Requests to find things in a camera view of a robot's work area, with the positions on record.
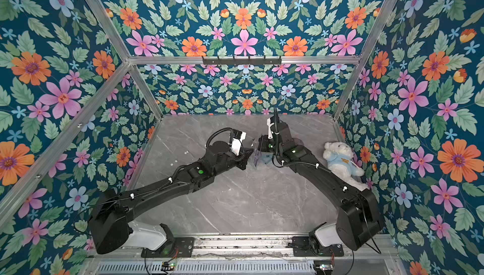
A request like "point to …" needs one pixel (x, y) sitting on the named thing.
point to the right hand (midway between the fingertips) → (263, 135)
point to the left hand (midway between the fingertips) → (255, 149)
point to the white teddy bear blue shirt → (338, 156)
